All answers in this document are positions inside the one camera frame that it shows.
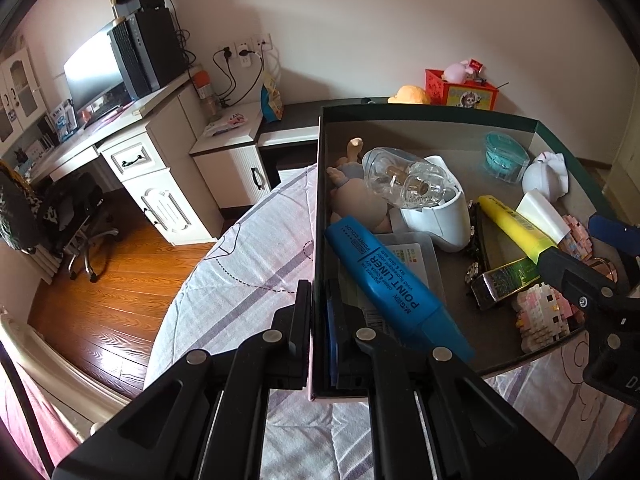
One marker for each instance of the computer monitor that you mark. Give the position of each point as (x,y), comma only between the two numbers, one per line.
(95,75)

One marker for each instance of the rose gold metal object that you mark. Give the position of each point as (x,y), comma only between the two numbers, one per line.
(602,267)

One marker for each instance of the white brick kitty figure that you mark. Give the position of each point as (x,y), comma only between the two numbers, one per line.
(545,320)

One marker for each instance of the red printed box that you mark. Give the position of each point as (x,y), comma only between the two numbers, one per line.
(440,90)

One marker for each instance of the yellow octopus plush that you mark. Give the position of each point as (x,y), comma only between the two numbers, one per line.
(410,95)

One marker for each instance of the white nightstand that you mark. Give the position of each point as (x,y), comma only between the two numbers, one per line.
(225,170)

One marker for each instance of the white glass-door cabinet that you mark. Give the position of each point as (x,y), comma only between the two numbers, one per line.
(15,60)

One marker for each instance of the small red card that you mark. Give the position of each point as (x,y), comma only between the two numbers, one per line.
(476,66)

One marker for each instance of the black computer tower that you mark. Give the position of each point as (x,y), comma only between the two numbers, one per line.
(160,45)

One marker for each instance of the striped bedsheet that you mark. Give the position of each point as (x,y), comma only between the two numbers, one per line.
(240,260)

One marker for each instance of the pink plush toy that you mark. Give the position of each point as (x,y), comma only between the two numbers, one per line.
(456,72)

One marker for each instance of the blue and white box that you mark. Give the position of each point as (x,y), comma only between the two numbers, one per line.
(65,122)

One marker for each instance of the pink card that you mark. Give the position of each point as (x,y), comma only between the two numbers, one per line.
(230,122)

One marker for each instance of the clear glass bottle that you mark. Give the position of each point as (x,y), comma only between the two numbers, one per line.
(405,180)

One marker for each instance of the white charger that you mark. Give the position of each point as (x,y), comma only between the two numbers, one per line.
(542,215)

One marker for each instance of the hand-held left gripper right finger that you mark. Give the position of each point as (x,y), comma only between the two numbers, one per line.
(331,345)

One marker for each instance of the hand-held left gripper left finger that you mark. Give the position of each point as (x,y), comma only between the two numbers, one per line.
(300,330)

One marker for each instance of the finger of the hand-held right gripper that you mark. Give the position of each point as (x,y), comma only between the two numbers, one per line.
(565,272)
(612,232)

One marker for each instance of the magenta blanket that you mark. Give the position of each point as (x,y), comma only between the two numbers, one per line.
(25,420)

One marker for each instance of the black office chair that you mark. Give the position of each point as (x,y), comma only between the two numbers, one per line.
(75,205)

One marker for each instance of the teal round container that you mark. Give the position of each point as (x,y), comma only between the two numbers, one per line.
(505,157)

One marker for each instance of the baby doll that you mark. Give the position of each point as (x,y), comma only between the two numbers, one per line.
(355,200)

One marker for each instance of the blue snack bag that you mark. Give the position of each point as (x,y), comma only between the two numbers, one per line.
(272,105)

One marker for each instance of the dark printed garment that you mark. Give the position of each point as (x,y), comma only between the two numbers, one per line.
(15,210)

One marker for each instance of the pink shallow box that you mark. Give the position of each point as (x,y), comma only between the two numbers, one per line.
(500,325)

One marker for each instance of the cream bed frame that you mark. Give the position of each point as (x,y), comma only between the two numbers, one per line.
(50,375)

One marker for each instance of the white cup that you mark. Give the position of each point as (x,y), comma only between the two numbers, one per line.
(445,225)

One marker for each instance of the white wall outlets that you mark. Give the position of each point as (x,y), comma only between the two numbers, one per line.
(245,55)

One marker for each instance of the white desk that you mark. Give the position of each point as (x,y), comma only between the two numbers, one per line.
(165,95)

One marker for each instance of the orange-capped bottle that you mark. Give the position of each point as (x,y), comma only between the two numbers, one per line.
(205,92)

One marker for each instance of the yellow highlighter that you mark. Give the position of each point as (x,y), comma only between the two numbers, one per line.
(510,225)

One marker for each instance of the blue highlighter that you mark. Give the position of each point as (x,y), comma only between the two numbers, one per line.
(390,285)

